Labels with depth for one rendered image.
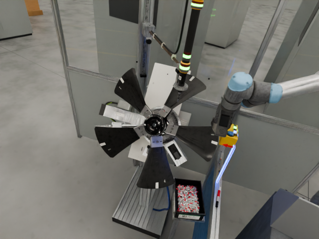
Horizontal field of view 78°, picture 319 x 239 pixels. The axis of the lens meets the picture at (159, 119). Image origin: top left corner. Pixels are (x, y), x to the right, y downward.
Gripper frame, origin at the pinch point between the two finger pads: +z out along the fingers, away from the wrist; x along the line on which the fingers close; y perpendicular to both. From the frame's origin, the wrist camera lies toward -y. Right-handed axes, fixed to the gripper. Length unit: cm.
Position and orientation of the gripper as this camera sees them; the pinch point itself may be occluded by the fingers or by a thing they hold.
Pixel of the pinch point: (216, 133)
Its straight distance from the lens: 103.6
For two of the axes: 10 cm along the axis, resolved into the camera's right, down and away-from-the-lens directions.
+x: -9.4, -2.9, 1.8
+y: 3.4, -7.6, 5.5
